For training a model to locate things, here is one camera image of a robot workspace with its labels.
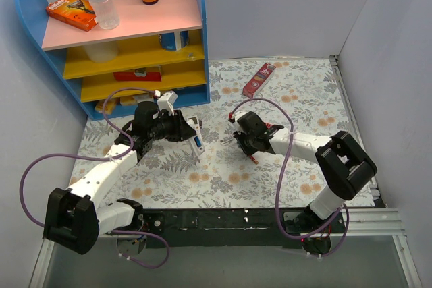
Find blue battery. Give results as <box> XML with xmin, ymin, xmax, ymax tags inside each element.
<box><xmin>194</xmin><ymin>136</ymin><xmax>202</xmax><ymax>148</ymax></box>

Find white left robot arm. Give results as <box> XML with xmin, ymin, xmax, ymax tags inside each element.
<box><xmin>43</xmin><ymin>101</ymin><xmax>205</xmax><ymax>254</ymax></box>

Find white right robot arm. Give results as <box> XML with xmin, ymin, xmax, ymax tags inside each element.
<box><xmin>229</xmin><ymin>111</ymin><xmax>377</xmax><ymax>234</ymax></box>

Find red battery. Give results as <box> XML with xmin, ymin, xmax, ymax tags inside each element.
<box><xmin>250</xmin><ymin>156</ymin><xmax>259</xmax><ymax>164</ymax></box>

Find floral table mat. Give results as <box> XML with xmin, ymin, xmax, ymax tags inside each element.
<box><xmin>69</xmin><ymin>58</ymin><xmax>375</xmax><ymax>210</ymax></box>

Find red box on shelf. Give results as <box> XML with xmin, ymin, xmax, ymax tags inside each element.
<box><xmin>113</xmin><ymin>66</ymin><xmax>162</xmax><ymax>82</ymax></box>

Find red toothpaste box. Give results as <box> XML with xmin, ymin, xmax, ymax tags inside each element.
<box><xmin>242</xmin><ymin>63</ymin><xmax>277</xmax><ymax>98</ymax></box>

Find blue shelf unit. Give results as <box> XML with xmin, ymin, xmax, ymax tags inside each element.
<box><xmin>14</xmin><ymin>0</ymin><xmax>210</xmax><ymax>120</ymax></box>

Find blue white can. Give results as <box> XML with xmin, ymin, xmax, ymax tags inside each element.
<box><xmin>159</xmin><ymin>31</ymin><xmax>189</xmax><ymax>51</ymax></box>

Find white cup on shelf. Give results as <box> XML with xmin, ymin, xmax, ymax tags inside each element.
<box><xmin>82</xmin><ymin>41</ymin><xmax>119</xmax><ymax>63</ymax></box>

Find orange razor box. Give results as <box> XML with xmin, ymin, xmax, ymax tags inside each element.
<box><xmin>46</xmin><ymin>0</ymin><xmax>98</xmax><ymax>32</ymax></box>

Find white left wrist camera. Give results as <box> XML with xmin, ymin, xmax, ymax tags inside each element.
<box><xmin>154</xmin><ymin>90</ymin><xmax>178</xmax><ymax>115</ymax></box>

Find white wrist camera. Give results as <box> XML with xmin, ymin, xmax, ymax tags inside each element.
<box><xmin>154</xmin><ymin>90</ymin><xmax>178</xmax><ymax>115</ymax></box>
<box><xmin>228</xmin><ymin>110</ymin><xmax>246</xmax><ymax>127</ymax></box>

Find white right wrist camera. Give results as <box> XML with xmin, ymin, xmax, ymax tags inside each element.
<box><xmin>228</xmin><ymin>110</ymin><xmax>246</xmax><ymax>127</ymax></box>

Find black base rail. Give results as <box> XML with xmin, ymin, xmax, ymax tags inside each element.
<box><xmin>104</xmin><ymin>208</ymin><xmax>333</xmax><ymax>250</ymax></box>

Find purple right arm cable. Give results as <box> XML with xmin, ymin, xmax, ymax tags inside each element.
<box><xmin>229</xmin><ymin>98</ymin><xmax>350</xmax><ymax>257</ymax></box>

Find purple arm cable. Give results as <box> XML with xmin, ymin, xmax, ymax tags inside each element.
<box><xmin>229</xmin><ymin>98</ymin><xmax>350</xmax><ymax>257</ymax></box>
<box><xmin>18</xmin><ymin>88</ymin><xmax>171</xmax><ymax>268</ymax></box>

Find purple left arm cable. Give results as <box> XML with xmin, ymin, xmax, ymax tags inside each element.
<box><xmin>18</xmin><ymin>88</ymin><xmax>171</xmax><ymax>268</ymax></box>

